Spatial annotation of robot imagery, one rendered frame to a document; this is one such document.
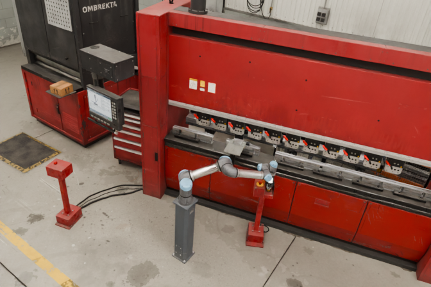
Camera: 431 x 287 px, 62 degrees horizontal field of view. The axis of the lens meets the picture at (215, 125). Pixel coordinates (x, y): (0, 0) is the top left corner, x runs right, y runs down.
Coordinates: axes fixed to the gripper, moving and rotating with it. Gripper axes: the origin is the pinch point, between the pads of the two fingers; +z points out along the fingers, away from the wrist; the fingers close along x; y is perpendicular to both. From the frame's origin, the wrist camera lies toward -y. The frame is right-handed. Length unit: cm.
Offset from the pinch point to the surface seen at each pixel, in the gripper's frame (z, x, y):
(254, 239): 66, 6, -14
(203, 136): -17, 77, 54
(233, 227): 74, 30, 5
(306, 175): -13.1, -38.2, 14.6
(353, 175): -20, -85, 15
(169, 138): -10, 117, 51
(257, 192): 0.2, 11.5, -6.5
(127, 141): 34, 181, 87
